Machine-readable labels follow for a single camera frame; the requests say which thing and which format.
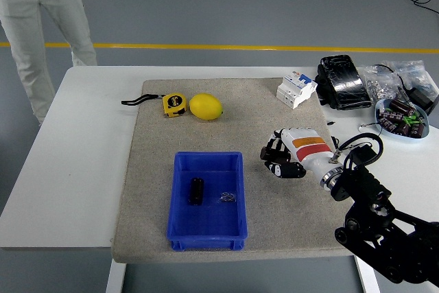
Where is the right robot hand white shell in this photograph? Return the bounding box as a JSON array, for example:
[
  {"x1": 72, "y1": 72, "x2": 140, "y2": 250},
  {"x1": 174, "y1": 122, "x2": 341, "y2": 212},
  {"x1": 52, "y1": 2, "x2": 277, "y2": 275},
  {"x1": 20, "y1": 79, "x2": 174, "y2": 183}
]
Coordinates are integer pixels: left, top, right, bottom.
[{"x1": 259, "y1": 127, "x2": 344, "y2": 183}]

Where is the blue plastic box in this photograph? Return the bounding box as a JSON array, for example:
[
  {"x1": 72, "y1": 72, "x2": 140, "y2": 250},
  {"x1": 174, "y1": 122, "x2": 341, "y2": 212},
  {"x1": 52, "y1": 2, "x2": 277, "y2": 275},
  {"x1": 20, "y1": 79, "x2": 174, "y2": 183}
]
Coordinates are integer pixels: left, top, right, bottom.
[{"x1": 167, "y1": 150, "x2": 249, "y2": 251}]

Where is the white circuit breaker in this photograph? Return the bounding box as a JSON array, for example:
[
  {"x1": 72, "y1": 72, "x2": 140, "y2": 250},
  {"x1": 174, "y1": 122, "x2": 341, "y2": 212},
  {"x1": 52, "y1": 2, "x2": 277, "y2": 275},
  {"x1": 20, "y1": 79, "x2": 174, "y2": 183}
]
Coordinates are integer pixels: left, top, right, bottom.
[{"x1": 276, "y1": 69, "x2": 318, "y2": 110}]

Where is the grey-brown mat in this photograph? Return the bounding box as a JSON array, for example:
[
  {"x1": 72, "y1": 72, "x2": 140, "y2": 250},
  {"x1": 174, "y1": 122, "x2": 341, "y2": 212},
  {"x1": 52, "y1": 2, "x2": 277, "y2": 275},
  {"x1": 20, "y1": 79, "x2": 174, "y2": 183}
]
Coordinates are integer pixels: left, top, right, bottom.
[{"x1": 111, "y1": 78, "x2": 356, "y2": 264}]

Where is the black device in plastic wrap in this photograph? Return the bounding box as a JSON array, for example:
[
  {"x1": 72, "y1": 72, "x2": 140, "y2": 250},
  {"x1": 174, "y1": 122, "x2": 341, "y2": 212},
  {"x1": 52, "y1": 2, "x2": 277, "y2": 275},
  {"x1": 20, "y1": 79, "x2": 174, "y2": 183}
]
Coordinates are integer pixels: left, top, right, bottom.
[{"x1": 315, "y1": 54, "x2": 374, "y2": 111}]

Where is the light blue bowl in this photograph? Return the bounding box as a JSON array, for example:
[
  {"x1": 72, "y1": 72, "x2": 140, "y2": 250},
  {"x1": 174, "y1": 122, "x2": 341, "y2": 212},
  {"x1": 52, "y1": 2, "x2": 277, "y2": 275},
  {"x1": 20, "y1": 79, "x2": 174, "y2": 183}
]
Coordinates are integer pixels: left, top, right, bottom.
[{"x1": 374, "y1": 98, "x2": 431, "y2": 141}]

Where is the clear bag of metal nuts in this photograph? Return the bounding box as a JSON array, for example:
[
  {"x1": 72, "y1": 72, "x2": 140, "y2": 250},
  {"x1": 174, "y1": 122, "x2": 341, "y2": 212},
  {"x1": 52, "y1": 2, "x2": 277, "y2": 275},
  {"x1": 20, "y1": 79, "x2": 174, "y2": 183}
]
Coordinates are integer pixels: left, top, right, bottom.
[{"x1": 359, "y1": 65, "x2": 405, "y2": 102}]

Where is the yellow lemon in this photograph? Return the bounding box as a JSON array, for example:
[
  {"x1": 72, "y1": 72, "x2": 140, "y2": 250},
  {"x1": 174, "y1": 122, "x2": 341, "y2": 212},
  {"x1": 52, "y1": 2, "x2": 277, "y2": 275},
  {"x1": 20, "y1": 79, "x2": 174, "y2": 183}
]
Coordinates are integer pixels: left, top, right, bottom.
[{"x1": 189, "y1": 93, "x2": 224, "y2": 121}]

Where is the large black power adapter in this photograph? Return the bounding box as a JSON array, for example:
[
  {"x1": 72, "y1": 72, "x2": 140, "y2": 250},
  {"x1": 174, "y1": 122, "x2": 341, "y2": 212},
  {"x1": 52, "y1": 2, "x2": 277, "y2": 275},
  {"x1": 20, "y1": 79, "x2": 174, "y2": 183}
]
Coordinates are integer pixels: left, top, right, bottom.
[{"x1": 407, "y1": 86, "x2": 439, "y2": 115}]

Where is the clear bag of small parts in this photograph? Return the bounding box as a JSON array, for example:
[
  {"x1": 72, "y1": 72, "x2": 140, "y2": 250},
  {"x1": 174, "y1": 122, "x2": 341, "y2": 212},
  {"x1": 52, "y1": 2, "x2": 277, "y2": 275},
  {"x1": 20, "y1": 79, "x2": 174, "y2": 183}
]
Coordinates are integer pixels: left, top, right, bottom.
[{"x1": 382, "y1": 59, "x2": 439, "y2": 98}]

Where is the yellow tape measure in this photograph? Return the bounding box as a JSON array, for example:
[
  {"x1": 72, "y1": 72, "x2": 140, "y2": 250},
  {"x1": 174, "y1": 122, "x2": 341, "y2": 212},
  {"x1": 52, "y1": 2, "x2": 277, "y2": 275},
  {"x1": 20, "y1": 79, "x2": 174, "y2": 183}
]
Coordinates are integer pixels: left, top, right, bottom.
[{"x1": 121, "y1": 92, "x2": 189, "y2": 119}]

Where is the white table leg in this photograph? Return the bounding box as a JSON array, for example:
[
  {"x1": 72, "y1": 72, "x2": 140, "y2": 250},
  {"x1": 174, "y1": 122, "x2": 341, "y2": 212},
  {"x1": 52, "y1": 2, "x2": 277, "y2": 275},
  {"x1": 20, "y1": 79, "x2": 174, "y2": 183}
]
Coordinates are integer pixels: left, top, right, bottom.
[
  {"x1": 105, "y1": 259, "x2": 127, "y2": 293},
  {"x1": 355, "y1": 257, "x2": 381, "y2": 293}
]

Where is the white table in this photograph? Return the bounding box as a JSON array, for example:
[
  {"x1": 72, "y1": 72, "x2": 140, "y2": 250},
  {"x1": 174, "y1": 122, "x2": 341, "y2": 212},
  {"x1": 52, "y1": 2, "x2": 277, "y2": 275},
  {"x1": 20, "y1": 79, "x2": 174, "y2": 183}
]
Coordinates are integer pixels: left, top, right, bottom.
[{"x1": 0, "y1": 65, "x2": 439, "y2": 252}]

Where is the person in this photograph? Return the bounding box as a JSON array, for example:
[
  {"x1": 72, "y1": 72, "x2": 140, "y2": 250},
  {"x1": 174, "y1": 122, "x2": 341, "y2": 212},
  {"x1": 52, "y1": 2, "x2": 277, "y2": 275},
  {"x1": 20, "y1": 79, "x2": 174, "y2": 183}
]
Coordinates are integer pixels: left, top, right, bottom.
[{"x1": 0, "y1": 0, "x2": 98, "y2": 126}]

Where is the thin wire loop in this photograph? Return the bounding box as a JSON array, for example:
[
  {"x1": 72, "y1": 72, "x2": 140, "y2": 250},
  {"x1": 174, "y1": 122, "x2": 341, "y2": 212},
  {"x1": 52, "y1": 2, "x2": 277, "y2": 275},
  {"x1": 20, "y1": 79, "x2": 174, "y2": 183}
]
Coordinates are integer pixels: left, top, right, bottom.
[{"x1": 359, "y1": 123, "x2": 384, "y2": 136}]

